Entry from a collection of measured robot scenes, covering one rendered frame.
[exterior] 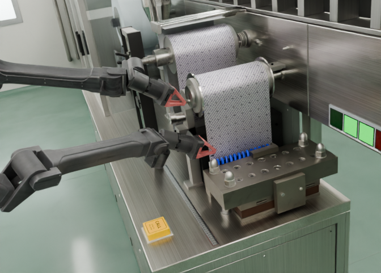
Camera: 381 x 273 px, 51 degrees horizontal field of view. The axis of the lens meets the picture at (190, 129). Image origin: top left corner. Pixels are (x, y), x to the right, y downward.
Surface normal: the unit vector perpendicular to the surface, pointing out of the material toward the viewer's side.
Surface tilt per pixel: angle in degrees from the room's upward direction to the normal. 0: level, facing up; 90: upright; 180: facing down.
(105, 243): 0
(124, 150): 111
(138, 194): 0
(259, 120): 90
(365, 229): 0
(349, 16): 90
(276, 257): 90
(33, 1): 90
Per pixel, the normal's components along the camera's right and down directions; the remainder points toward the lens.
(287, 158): -0.13, -0.90
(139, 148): 0.52, 0.55
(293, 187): 0.33, 0.35
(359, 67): -0.93, 0.26
